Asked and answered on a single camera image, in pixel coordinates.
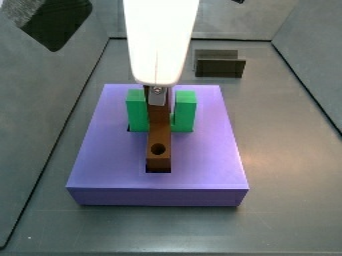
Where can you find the purple base block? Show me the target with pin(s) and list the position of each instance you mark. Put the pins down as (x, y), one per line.
(109, 175)

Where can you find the green U-shaped block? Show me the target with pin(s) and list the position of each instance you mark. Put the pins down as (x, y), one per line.
(182, 117)

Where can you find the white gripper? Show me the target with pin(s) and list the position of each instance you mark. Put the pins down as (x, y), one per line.
(159, 28)

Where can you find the dark grey fixture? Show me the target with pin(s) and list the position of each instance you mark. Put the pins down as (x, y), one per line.
(218, 63)

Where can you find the brown T-shaped block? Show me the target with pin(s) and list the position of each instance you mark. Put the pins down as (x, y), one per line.
(158, 156)

